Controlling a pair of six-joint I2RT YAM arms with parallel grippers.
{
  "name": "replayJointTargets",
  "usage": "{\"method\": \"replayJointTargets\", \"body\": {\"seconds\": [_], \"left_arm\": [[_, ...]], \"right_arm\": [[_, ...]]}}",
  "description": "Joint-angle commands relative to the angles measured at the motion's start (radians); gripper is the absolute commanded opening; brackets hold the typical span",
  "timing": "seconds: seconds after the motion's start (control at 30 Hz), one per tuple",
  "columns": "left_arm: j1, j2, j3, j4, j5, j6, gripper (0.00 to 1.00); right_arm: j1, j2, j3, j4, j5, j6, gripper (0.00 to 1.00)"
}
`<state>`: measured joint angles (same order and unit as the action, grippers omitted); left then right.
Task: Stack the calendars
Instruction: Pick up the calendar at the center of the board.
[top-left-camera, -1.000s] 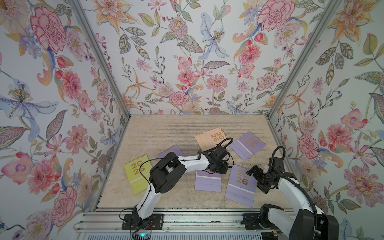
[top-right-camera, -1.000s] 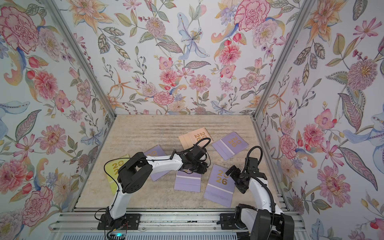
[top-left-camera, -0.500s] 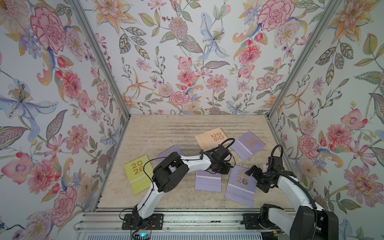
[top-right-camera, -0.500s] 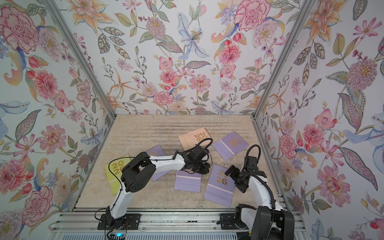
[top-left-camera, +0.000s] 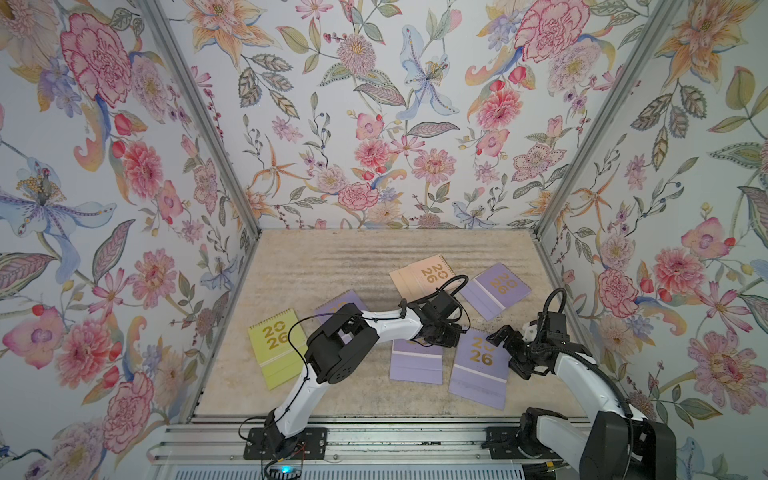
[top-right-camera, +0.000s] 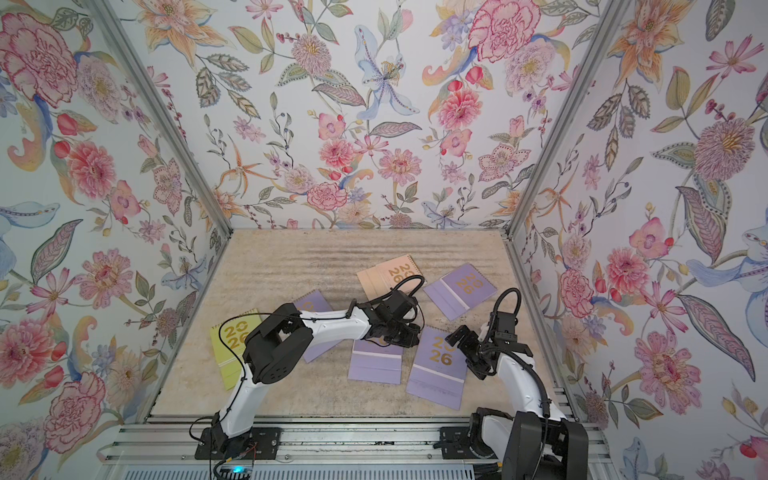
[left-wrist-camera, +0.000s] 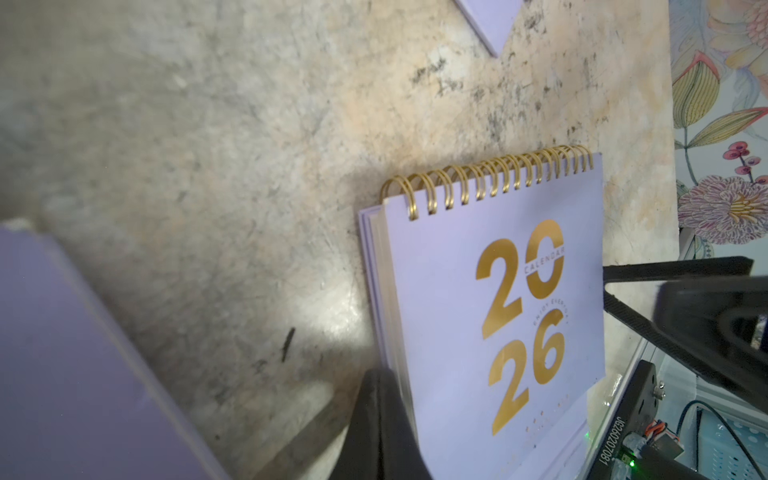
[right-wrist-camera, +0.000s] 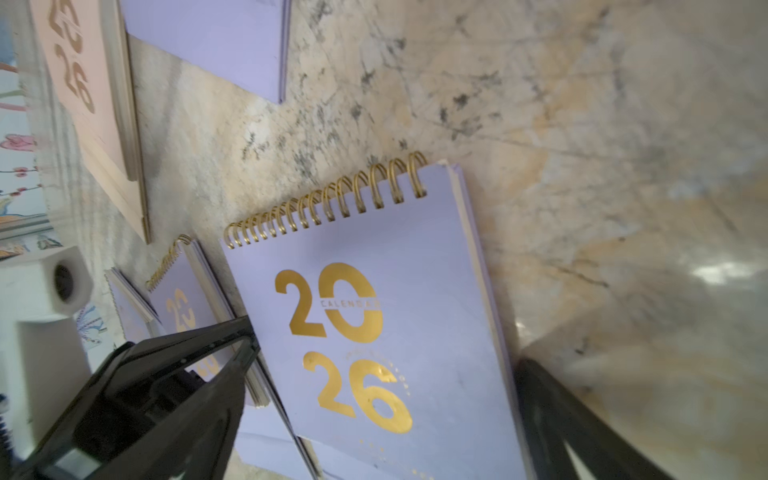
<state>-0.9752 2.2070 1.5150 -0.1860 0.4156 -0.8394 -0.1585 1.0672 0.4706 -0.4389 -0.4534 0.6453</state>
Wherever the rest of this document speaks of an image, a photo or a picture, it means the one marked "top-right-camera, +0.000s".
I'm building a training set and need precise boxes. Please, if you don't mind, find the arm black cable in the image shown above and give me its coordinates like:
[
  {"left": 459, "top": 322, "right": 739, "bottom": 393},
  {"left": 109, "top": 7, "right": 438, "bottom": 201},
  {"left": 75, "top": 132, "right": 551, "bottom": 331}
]
[
  {"left": 488, "top": 287, "right": 552, "bottom": 421},
  {"left": 203, "top": 274, "right": 427, "bottom": 445}
]

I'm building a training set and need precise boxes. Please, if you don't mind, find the right aluminium corner post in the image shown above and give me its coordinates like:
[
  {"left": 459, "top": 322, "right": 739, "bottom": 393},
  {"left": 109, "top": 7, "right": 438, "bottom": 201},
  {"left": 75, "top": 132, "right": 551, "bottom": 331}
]
[{"left": 505, "top": 1, "right": 628, "bottom": 242}]

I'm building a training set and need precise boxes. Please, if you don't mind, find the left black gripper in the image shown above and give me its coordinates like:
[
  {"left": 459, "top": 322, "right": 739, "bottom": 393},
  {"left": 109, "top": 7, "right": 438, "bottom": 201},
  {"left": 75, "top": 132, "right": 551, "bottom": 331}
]
[{"left": 383, "top": 319, "right": 425, "bottom": 348}]

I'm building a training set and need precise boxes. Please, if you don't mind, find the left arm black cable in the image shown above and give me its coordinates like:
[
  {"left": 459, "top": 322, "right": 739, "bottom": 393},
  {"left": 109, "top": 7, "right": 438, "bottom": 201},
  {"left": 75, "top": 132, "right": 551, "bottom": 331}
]
[{"left": 203, "top": 274, "right": 427, "bottom": 445}]

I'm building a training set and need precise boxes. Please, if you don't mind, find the purple calendar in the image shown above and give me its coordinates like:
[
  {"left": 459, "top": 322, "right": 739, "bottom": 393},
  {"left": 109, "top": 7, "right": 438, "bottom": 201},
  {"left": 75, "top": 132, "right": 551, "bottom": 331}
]
[
  {"left": 292, "top": 289, "right": 343, "bottom": 364},
  {"left": 425, "top": 263, "right": 497, "bottom": 321},
  {"left": 406, "top": 327, "right": 468, "bottom": 410},
  {"left": 348, "top": 340, "right": 404, "bottom": 385}
]

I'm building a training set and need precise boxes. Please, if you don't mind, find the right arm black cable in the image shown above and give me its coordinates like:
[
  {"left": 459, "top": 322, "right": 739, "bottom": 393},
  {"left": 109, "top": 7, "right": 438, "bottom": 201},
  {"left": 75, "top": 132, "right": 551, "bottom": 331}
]
[{"left": 488, "top": 287, "right": 552, "bottom": 421}]

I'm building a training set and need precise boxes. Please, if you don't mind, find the left aluminium corner post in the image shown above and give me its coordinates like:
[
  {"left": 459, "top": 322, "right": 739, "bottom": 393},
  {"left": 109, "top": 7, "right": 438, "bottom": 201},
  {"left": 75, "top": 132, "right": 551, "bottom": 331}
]
[{"left": 83, "top": 0, "right": 234, "bottom": 236}]

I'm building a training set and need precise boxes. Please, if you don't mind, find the aluminium corner post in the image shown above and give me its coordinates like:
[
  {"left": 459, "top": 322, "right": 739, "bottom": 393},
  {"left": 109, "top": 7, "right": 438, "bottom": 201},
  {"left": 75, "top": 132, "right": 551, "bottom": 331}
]
[
  {"left": 83, "top": 0, "right": 234, "bottom": 236},
  {"left": 505, "top": 1, "right": 628, "bottom": 242}
]

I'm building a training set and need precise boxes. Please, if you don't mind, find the peach pink calendar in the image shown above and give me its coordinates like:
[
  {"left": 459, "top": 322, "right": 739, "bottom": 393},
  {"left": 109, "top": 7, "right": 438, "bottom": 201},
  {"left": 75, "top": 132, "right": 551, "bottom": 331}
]
[{"left": 357, "top": 255, "right": 422, "bottom": 300}]

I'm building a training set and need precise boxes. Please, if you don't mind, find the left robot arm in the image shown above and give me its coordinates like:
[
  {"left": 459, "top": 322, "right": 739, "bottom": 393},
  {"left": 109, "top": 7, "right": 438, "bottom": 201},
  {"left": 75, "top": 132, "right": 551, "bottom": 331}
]
[{"left": 194, "top": 290, "right": 422, "bottom": 462}]

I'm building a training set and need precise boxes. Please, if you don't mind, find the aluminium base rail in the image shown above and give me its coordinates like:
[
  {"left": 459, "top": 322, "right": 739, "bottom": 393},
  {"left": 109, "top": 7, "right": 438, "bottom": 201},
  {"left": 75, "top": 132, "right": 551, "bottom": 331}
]
[{"left": 95, "top": 416, "right": 619, "bottom": 480}]

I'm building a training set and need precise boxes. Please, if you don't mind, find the lime green calendar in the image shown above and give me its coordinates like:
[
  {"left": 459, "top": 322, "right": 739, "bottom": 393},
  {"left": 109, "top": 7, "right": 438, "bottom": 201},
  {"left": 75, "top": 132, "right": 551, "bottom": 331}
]
[{"left": 209, "top": 310, "right": 262, "bottom": 391}]

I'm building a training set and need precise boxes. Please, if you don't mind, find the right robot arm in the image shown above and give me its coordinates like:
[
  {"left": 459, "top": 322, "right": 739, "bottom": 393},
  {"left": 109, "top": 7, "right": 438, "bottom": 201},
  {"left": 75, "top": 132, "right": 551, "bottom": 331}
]
[{"left": 434, "top": 312, "right": 589, "bottom": 479}]

